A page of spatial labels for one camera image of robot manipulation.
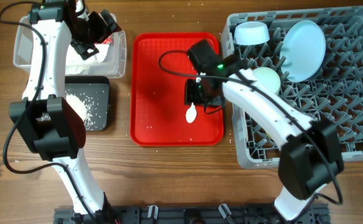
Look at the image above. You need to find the clear plastic bin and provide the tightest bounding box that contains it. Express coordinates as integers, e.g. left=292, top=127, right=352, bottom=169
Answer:
left=13, top=17, right=127, bottom=80

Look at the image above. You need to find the food scraps and rice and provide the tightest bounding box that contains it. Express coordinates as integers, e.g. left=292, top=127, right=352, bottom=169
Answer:
left=66, top=93, right=106, bottom=131

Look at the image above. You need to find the green bowl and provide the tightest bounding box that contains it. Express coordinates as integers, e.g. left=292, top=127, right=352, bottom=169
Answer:
left=253, top=67, right=281, bottom=95

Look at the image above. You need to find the white plastic spoon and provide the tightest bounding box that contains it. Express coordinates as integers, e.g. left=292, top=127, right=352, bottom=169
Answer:
left=185, top=103, right=197, bottom=123

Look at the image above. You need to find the black plastic tray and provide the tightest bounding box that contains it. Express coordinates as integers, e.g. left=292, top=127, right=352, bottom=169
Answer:
left=65, top=75, right=110, bottom=131

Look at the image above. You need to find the grey dishwasher rack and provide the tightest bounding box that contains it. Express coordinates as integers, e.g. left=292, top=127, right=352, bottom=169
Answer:
left=221, top=6, right=363, bottom=161

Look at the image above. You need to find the white napkin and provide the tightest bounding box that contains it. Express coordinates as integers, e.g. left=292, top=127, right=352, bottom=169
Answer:
left=66, top=44, right=110, bottom=66

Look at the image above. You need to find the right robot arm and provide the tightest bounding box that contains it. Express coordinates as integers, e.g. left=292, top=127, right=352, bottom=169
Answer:
left=184, top=39, right=344, bottom=223

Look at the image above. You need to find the light blue bowl with food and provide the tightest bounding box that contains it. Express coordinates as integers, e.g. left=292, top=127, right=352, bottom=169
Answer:
left=233, top=21, right=270, bottom=45

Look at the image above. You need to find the red snack wrapper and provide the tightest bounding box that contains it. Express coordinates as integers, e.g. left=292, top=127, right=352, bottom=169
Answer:
left=101, top=36, right=113, bottom=45

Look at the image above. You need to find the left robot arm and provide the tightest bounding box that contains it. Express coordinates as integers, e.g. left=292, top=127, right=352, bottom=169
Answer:
left=9, top=1, right=120, bottom=223

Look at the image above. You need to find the red serving tray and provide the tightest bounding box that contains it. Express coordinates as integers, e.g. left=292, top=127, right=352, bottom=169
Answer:
left=130, top=32, right=224, bottom=147

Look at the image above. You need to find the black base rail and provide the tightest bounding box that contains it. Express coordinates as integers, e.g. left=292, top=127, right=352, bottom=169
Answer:
left=53, top=203, right=331, bottom=224

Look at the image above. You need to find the light blue plate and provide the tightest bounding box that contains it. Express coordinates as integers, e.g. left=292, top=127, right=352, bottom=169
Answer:
left=280, top=21, right=326, bottom=82

